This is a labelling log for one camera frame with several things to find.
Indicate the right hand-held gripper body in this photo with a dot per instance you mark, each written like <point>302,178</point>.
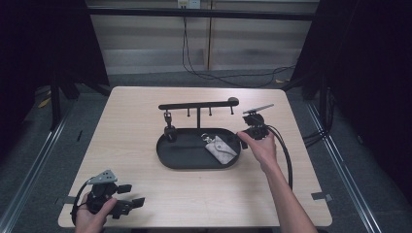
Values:
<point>256,124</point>

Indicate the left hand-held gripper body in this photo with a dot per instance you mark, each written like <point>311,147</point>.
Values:
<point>102,197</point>

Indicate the grey key pouch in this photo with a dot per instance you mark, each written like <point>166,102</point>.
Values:
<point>222,151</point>

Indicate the black key rack with tray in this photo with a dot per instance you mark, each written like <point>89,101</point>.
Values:
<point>191,152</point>

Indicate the black car key fob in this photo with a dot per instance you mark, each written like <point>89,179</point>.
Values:
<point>170,131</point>

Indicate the person's right hand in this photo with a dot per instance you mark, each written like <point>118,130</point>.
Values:
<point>262,152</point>

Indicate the person's left hand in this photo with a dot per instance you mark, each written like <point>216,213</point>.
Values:
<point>92,220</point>

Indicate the grey tape strip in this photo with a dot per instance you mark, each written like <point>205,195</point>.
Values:
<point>321,196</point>
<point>63,200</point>

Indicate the black stand leg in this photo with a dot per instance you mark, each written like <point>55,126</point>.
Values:
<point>55,103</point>

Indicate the yellow floor scrap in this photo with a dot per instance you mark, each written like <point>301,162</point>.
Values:
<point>44,102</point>

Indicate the dark curtain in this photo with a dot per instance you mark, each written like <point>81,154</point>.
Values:
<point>372,81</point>
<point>42,48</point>

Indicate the black horizontal bar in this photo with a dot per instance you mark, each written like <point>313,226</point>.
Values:
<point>194,13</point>

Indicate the metal floor rail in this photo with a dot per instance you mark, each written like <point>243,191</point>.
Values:
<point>35,168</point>
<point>343,168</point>

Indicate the white wall socket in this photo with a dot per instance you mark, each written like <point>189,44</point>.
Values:
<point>188,3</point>

